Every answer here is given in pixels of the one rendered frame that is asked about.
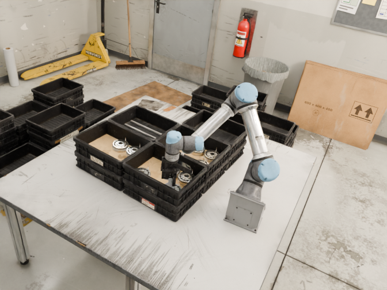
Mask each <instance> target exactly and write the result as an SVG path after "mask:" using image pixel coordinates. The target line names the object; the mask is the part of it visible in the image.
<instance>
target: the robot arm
mask: <svg viewBox="0 0 387 290"><path fill-rule="evenodd" d="M257 95H258V92H257V89H256V87H255V86H254V85H252V84H251V83H246V82H245V83H242V84H240V85H238V86H237V87H236V88H235V89H234V91H233V92H232V93H231V94H230V96H229V97H228V98H227V99H226V101H225V102H224V103H223V104H222V105H221V108H220V109H219V110H218V111H216V112H215V113H214V114H213V115H212V116H211V117H210V118H209V119H208V120H207V121H206V122H205V123H204V124H203V125H202V126H200V127H199V128H198V129H197V130H196V131H195V132H194V133H193V134H192V135H191V136H182V135H181V133H180V132H178V131H170V132H168V134H167V137H166V148H165V156H164V157H162V163H161V171H162V175H161V176H162V177H161V179H165V180H168V182H167V183H165V185H167V186H170V187H171V188H173V189H174V187H175V184H176V177H177V168H178V169H180V170H182V171H185V172H187V173H190V172H191V167H190V165H188V164H186V163H184V162H182V161H180V160H179V154H180V150H182V152H183V153H185V154H191V153H193V152H194V151H202V150H203V147H204V141H205V140H206V139H207V138H208V137H209V136H210V135H211V134H212V133H213V132H215V131H216V130H217V129H218V128H219V127H220V126H221V125H222V124H223V123H224V122H225V121H226V120H227V119H228V118H229V117H233V116H234V115H235V114H236V113H238V112H239V113H240V114H241V116H242V119H243V122H244V126H245V129H246V133H247V136H248V140H249V144H250V146H251V150H252V154H253V158H252V159H251V161H250V163H249V165H248V168H247V171H246V173H245V176H244V179H243V181H242V183H241V185H240V186H239V187H238V188H237V189H236V191H235V192H236V193H239V194H241V195H244V196H246V197H249V198H252V199H254V200H257V201H259V202H261V190H262V187H263V185H264V182H271V181H273V180H275V179H276V178H277V177H278V176H279V173H280V166H279V164H278V162H277V161H276V160H274V156H273V154H272V153H270V152H269V150H268V147H267V144H266V140H265V137H264V134H263V130H262V127H261V124H260V120H259V116H258V114H257V110H256V109H257V107H258V103H257V99H256V98H257Z"/></svg>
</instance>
